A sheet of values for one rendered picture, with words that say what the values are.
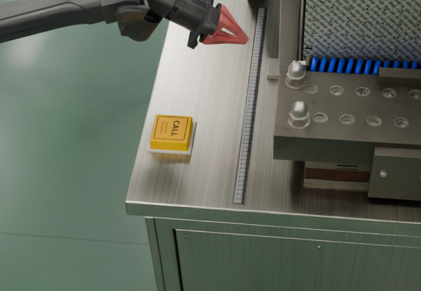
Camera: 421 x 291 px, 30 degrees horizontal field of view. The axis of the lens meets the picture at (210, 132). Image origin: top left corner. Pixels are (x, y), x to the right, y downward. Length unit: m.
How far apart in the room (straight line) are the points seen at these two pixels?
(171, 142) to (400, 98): 0.41
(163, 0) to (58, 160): 1.41
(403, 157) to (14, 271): 1.46
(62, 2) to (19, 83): 1.69
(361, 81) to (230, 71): 0.32
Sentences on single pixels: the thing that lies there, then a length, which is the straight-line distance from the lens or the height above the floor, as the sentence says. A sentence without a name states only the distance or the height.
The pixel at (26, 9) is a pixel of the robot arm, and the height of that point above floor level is 1.19.
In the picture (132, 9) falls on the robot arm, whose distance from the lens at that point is 1.32.
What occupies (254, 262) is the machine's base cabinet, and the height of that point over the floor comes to 0.74.
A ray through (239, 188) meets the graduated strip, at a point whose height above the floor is 0.90.
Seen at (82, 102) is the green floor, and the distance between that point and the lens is 2.87.
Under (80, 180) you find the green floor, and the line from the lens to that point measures 2.62.
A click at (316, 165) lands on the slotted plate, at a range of 1.36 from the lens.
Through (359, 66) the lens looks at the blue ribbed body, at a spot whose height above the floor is 1.04.
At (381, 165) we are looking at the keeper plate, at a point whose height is 1.00.
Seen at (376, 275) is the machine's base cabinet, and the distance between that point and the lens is 1.51.
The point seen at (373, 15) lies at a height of 1.13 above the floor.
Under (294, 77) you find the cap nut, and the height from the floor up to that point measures 1.05.
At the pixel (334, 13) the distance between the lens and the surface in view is 1.37.
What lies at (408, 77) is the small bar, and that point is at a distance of 1.39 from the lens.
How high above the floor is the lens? 1.99
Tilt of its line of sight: 47 degrees down
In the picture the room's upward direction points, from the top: 4 degrees counter-clockwise
